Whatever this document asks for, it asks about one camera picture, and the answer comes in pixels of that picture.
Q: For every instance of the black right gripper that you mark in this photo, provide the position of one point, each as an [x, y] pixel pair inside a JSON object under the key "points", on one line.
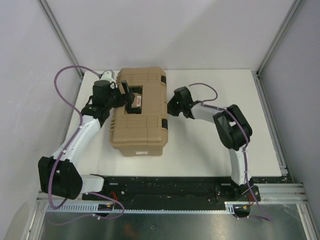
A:
{"points": [[170, 108]]}

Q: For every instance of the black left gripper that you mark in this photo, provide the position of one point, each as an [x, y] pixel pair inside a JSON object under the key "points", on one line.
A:
{"points": [[127, 98]]}

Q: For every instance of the tan plastic tool box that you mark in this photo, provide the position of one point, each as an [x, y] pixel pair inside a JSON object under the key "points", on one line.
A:
{"points": [[144, 134]]}

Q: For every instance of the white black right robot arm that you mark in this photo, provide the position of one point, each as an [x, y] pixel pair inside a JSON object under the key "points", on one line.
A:
{"points": [[233, 129]]}

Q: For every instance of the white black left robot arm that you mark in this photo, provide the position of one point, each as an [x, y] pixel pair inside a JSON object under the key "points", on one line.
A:
{"points": [[58, 173]]}

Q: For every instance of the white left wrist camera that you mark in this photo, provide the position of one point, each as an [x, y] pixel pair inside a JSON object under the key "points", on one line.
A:
{"points": [[108, 75]]}

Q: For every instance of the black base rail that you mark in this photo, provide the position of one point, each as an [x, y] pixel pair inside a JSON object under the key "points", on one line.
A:
{"points": [[217, 189]]}

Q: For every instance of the aluminium left corner post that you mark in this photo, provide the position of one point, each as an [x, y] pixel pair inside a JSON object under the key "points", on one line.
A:
{"points": [[53, 22]]}

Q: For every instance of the aluminium corner post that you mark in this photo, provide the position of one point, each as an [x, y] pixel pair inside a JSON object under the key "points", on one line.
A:
{"points": [[53, 22], [280, 34]]}

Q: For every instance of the aluminium frame rail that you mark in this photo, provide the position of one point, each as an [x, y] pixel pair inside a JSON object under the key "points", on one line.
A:
{"points": [[268, 194]]}

